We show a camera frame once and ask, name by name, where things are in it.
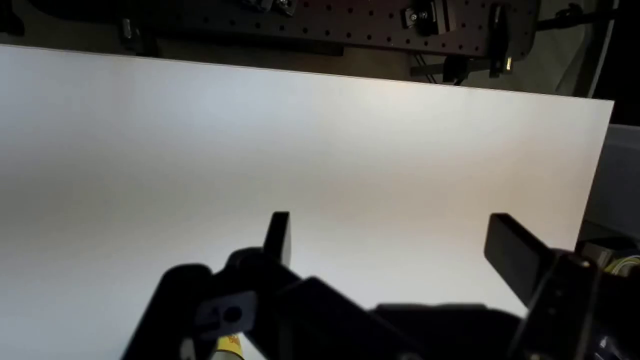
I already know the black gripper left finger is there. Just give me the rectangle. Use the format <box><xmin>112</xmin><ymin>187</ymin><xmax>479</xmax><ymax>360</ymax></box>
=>
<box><xmin>263</xmin><ymin>211</ymin><xmax>294</xmax><ymax>268</ymax></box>

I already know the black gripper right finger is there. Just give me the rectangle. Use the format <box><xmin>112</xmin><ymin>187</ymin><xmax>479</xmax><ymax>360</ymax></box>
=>
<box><xmin>483</xmin><ymin>212</ymin><xmax>557</xmax><ymax>309</ymax></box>

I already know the black perforated breadboard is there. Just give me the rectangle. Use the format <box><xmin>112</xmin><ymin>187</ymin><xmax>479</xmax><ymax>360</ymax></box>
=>
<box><xmin>119</xmin><ymin>0</ymin><xmax>539</xmax><ymax>59</ymax></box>

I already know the black upright bracket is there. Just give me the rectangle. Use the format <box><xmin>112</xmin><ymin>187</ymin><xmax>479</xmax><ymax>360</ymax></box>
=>
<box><xmin>489</xmin><ymin>2</ymin><xmax>516</xmax><ymax>78</ymax></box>

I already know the black metal clamp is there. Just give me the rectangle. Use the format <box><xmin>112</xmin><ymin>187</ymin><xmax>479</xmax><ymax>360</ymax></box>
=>
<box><xmin>403</xmin><ymin>2</ymin><xmax>447</xmax><ymax>36</ymax></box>

